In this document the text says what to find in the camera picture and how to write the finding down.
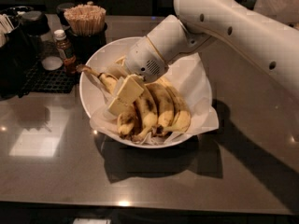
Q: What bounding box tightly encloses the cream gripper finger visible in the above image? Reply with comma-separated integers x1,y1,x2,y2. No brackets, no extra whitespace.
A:
107,75,144,116
106,56,129,78

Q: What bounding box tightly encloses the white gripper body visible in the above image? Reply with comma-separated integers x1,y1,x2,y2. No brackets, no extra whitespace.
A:
124,36,168,83

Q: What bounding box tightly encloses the spotted banana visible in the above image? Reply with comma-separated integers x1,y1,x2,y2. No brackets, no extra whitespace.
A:
77,64,138,138
157,77,192,134
147,83,174,127
133,87,158,143

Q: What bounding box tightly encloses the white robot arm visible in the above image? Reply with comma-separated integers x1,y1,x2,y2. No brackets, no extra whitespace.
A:
121,0,299,98

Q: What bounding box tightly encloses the white bowl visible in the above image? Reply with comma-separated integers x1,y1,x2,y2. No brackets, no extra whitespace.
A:
78,36,213,149

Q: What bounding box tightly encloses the black stick holder cup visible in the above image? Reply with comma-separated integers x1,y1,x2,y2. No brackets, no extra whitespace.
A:
66,24,107,63

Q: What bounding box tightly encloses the white paper liner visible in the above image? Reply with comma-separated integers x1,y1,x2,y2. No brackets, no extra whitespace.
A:
90,54,219,148

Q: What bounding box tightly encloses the bundle of wooden sticks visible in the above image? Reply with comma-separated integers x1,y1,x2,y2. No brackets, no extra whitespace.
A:
64,2,107,36

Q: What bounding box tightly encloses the small brown sauce bottle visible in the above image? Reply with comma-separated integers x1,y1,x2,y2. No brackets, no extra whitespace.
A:
54,29,77,76

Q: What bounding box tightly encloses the black rubber grid mat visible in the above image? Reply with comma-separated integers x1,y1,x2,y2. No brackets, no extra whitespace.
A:
18,62,79,97

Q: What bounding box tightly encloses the dark jar behind sticks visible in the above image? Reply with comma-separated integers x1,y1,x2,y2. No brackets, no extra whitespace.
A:
56,3,75,26

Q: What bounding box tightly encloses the glass shaker with black lid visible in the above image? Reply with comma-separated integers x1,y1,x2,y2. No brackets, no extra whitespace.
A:
21,10,63,71

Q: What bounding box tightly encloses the black napkin holder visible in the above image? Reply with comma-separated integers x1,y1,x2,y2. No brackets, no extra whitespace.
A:
0,6,39,100

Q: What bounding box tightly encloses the clear acrylic stand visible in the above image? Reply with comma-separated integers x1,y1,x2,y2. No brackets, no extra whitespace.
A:
254,0,299,24

